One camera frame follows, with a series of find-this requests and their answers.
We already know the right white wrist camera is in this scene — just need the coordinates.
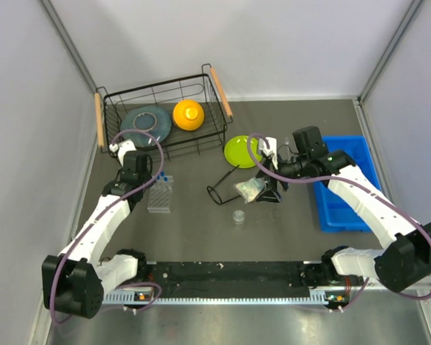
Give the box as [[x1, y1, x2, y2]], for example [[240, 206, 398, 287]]
[[258, 137, 278, 170]]

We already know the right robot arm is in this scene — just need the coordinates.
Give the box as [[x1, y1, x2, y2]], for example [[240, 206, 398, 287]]
[[250, 126, 431, 298]]

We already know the black wire basket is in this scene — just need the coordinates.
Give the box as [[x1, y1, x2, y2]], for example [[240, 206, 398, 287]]
[[94, 63, 233, 161]]

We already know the orange ribbed bowl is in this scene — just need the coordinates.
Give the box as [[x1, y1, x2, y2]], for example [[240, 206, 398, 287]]
[[172, 99, 205, 132]]

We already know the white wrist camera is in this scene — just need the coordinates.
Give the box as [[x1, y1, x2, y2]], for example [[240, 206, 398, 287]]
[[108, 139, 136, 166], [258, 137, 278, 170]]

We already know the blue plastic divided bin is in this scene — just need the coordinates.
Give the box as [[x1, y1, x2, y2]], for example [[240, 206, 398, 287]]
[[313, 135, 381, 233]]

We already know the black wire stand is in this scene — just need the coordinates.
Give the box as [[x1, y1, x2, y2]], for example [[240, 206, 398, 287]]
[[206, 164, 245, 206]]

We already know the lime green plate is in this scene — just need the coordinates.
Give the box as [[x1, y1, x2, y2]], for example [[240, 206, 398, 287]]
[[223, 135, 255, 169]]

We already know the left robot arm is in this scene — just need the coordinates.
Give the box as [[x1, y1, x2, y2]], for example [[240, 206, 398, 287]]
[[42, 150, 154, 318]]

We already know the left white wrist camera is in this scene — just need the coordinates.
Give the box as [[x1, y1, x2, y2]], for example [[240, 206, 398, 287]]
[[108, 139, 136, 166]]

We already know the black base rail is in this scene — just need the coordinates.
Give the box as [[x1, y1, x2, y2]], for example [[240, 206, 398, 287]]
[[143, 261, 329, 298]]

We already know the small clear round dish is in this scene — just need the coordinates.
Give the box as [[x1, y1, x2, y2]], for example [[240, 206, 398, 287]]
[[233, 210, 246, 224]]

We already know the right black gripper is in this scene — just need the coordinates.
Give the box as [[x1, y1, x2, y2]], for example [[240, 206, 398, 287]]
[[255, 152, 310, 203]]

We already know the clear tube rack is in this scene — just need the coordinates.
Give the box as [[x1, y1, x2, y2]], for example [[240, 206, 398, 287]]
[[147, 175, 174, 213]]

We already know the clear plastic bag with contents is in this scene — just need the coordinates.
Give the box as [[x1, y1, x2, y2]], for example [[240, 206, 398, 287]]
[[233, 177, 266, 203]]

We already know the blue ceramic plate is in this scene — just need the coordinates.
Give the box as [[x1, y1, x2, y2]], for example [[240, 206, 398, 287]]
[[120, 105, 172, 147]]

